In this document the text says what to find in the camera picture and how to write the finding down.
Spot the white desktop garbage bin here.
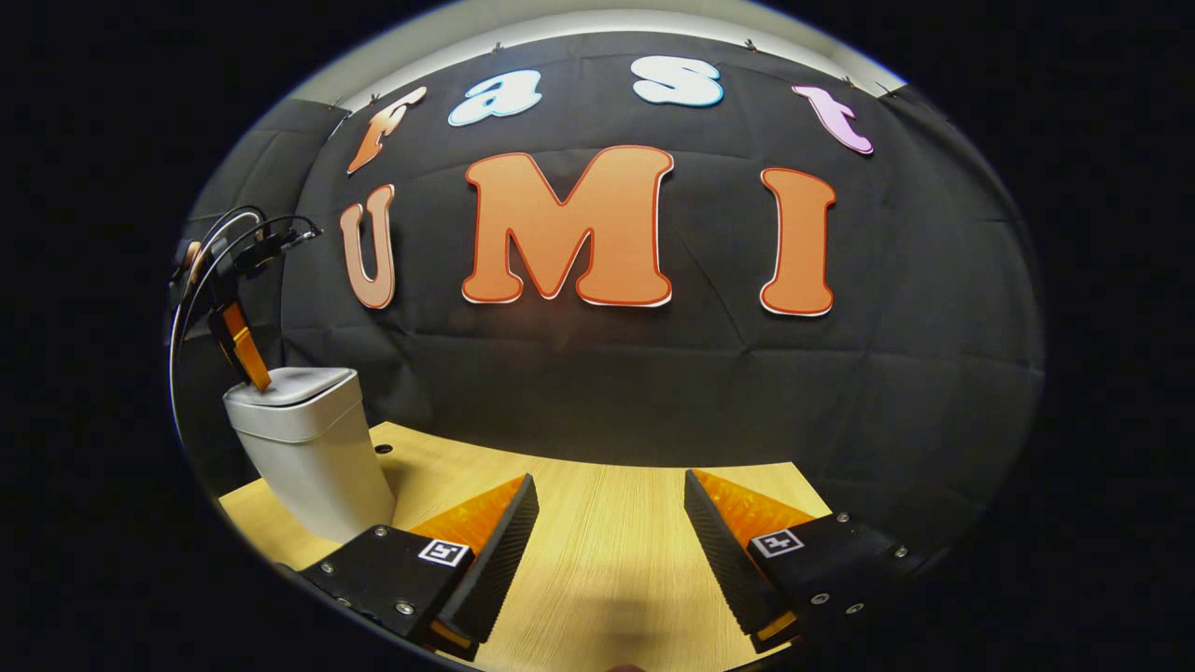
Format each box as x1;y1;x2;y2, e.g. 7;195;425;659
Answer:
222;367;396;545

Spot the wooden desktop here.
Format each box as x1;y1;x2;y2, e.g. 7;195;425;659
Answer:
218;422;832;672

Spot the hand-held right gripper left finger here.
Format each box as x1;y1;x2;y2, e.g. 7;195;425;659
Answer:
299;473;541;662

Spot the black backdrop cloth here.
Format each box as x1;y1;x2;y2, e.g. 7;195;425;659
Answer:
168;31;1045;552

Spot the left hand-held gripper cable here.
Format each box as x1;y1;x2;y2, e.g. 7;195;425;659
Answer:
168;205;274;440

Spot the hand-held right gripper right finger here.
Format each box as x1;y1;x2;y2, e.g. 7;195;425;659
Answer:
684;469;935;654

